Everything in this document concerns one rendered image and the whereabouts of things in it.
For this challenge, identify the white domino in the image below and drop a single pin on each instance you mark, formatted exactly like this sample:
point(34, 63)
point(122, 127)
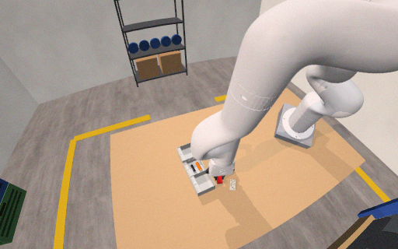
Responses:
point(232, 186)

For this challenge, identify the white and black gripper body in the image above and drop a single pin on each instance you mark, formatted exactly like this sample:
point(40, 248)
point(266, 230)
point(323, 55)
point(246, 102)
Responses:
point(215, 171)

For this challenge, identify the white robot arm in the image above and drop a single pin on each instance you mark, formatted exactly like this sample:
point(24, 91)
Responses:
point(355, 35)

